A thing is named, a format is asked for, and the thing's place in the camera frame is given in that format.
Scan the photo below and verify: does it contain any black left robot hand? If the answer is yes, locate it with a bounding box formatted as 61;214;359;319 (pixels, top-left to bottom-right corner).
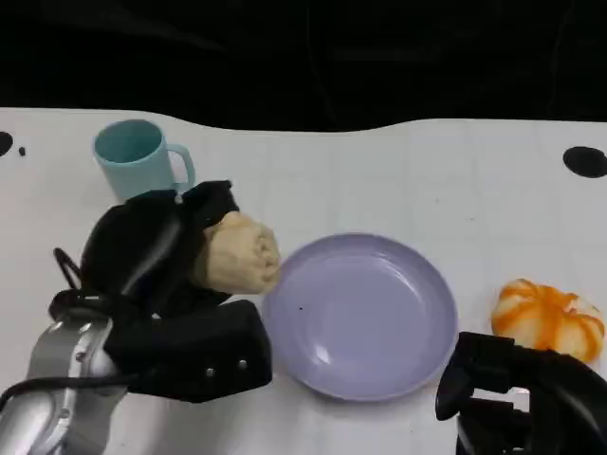
78;179;244;328

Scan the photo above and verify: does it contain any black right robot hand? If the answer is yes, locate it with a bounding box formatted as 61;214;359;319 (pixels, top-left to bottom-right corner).
434;331;607;455

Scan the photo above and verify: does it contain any beige towel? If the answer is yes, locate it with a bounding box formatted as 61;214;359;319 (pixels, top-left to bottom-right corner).
193;210;283;296

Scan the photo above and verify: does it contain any lilac plate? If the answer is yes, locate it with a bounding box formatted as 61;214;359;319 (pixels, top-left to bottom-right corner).
261;231;460;404

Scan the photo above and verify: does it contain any orange and white toy bread roll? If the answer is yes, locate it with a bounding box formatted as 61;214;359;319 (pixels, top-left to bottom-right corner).
490;278;606;365

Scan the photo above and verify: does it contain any pale green mug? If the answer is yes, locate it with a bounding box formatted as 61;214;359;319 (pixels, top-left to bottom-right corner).
91;118;197;202

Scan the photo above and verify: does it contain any black backdrop curtain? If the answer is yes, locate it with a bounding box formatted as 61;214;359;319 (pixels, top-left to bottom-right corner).
0;0;607;133

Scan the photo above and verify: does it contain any black looped wrist cable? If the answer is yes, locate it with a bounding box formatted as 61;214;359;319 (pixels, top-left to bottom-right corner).
47;246;118;319

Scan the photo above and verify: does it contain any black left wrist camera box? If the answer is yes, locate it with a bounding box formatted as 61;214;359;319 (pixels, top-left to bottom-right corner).
102;298;274;405

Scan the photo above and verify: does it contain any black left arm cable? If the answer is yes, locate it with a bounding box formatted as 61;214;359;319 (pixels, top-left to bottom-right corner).
0;373;141;411

